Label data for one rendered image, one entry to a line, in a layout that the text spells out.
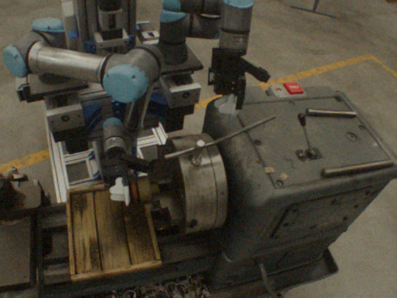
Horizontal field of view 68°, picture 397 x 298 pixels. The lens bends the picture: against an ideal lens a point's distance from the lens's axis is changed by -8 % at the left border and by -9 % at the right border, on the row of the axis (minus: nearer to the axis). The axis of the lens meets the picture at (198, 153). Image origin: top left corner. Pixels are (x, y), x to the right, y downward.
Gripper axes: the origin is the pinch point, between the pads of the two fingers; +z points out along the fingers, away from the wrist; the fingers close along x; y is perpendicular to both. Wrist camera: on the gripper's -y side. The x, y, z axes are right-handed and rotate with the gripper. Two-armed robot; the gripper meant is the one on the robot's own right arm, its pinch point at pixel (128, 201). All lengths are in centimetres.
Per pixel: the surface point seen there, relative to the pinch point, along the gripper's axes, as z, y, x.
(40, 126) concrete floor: -157, 62, -108
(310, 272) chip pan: 21, -80, -54
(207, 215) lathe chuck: 11.4, -21.3, 4.2
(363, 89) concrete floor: -175, -290, -108
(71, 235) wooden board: -0.9, 20.8, -17.9
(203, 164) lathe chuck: 1.1, -21.6, 14.8
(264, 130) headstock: -7.2, -43.8, 17.3
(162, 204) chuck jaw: 4.4, -9.6, 2.4
